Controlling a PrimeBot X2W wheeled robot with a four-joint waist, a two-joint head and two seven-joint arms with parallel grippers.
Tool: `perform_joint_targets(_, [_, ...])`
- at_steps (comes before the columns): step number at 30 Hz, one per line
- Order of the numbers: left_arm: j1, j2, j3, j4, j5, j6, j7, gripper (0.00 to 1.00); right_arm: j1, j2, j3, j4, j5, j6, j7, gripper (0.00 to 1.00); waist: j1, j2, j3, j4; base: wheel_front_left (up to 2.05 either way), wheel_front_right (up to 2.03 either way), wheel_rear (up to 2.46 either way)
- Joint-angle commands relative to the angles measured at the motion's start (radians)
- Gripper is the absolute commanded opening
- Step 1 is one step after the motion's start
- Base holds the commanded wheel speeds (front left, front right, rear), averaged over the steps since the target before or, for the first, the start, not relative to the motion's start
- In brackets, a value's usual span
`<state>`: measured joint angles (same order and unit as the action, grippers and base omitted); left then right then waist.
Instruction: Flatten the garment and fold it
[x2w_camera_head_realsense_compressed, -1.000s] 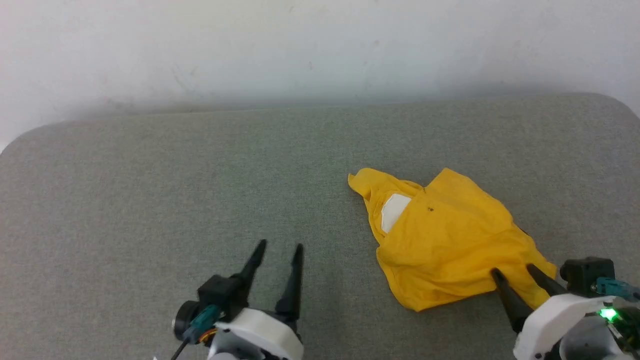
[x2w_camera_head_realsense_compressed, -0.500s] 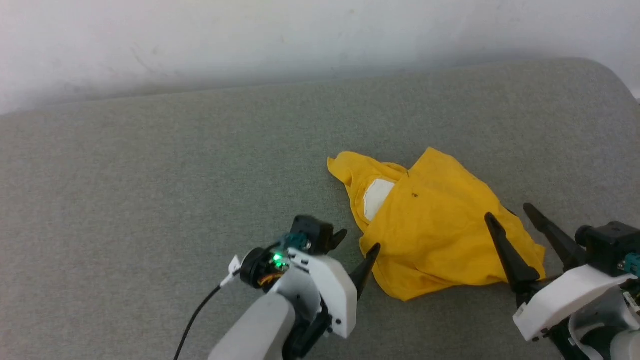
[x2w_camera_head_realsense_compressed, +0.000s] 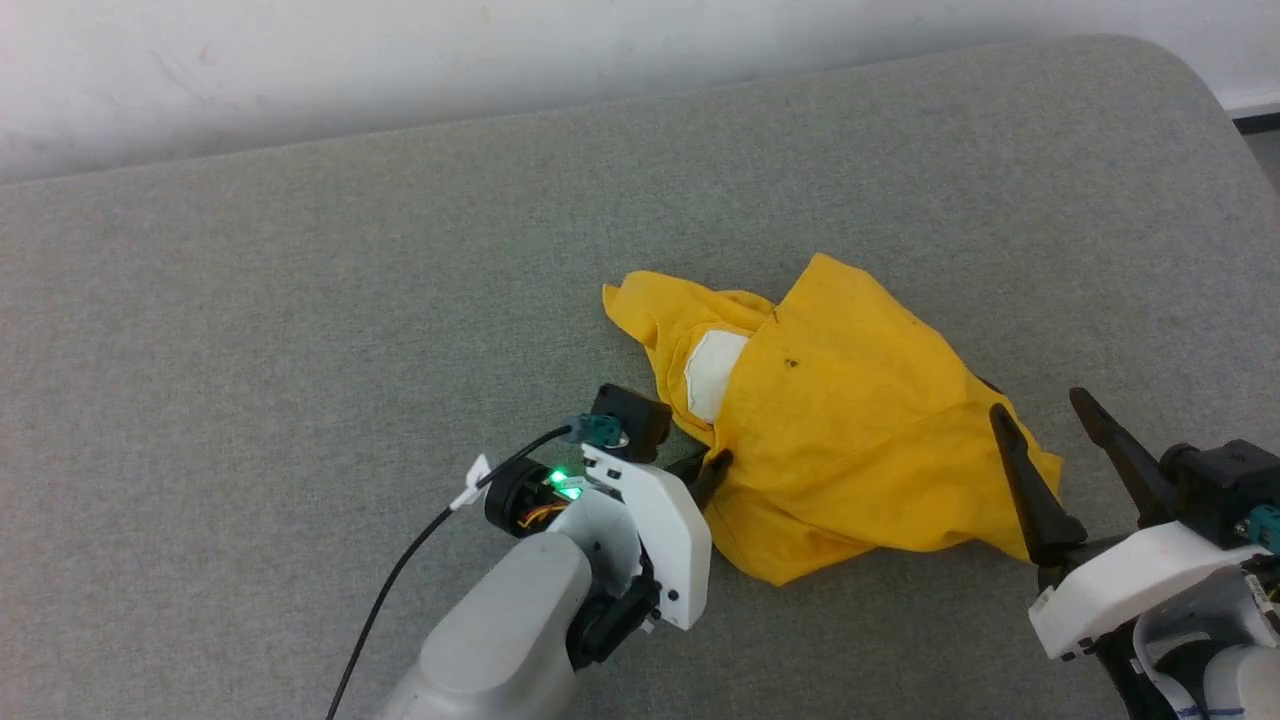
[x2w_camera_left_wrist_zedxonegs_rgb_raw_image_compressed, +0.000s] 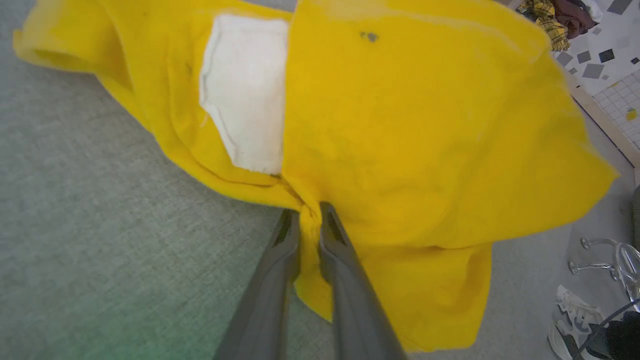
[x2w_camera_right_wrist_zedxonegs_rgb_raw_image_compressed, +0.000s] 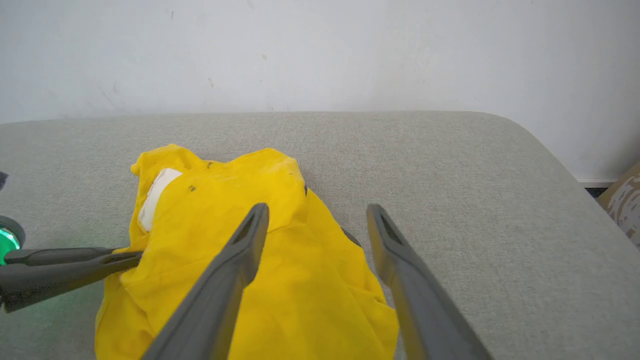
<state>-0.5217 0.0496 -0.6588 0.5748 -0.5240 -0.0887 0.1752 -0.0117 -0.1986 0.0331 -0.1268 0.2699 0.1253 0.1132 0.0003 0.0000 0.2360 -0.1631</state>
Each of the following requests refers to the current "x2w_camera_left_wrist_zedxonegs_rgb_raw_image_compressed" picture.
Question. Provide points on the white grey sneaker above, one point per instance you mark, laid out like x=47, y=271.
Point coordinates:
x=572, y=320

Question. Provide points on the grey fabric sofa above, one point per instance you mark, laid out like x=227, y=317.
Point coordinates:
x=100, y=225

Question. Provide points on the yellow cartoon print garment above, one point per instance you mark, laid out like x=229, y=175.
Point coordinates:
x=400, y=125

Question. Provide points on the yellow plaid garment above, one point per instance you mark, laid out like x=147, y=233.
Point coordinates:
x=549, y=22

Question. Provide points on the black trouser leg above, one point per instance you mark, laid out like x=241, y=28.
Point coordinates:
x=622, y=337

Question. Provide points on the dark maroon garment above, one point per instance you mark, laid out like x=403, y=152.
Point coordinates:
x=575, y=17

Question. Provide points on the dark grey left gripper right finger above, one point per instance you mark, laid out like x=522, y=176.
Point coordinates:
x=357, y=310

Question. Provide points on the wooden floor threshold strip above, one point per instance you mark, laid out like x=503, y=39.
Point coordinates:
x=607, y=127

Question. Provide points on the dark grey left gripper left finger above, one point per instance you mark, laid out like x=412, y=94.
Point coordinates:
x=270, y=300

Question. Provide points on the chrome office chair base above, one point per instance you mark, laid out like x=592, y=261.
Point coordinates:
x=622, y=262

